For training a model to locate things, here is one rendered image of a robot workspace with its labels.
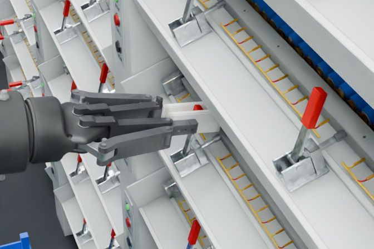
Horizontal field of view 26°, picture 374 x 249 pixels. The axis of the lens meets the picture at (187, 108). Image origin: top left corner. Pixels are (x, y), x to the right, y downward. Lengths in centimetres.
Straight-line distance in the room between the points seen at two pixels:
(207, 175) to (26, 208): 137
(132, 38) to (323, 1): 53
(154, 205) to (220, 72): 44
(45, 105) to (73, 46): 76
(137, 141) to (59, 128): 9
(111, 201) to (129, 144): 65
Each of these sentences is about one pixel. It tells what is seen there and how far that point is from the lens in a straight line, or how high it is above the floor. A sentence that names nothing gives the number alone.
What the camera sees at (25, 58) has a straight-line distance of 239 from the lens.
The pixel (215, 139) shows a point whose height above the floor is 92.
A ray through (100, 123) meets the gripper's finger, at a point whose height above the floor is 99.
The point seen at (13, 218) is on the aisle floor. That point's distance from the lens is 231.
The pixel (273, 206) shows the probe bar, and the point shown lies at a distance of 91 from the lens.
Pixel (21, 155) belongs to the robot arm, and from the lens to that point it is 89.
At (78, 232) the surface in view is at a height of 14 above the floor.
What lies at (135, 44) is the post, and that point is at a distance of 110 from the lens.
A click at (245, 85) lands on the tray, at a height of 107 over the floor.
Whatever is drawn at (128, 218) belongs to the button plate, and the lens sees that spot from 134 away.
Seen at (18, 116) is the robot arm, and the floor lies 103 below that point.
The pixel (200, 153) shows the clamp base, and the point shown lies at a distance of 101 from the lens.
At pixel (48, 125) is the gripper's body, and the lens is 89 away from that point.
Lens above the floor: 153
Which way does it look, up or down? 35 degrees down
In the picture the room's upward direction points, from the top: straight up
